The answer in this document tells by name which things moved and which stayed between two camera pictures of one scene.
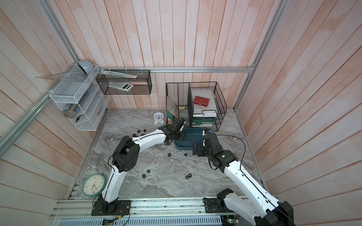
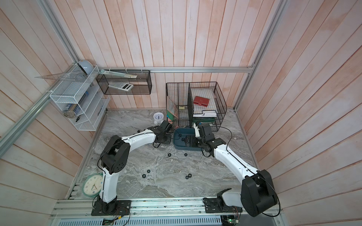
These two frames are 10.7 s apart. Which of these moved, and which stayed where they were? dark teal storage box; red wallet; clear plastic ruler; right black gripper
Moved: right black gripper
Stayed: dark teal storage box; clear plastic ruler; red wallet
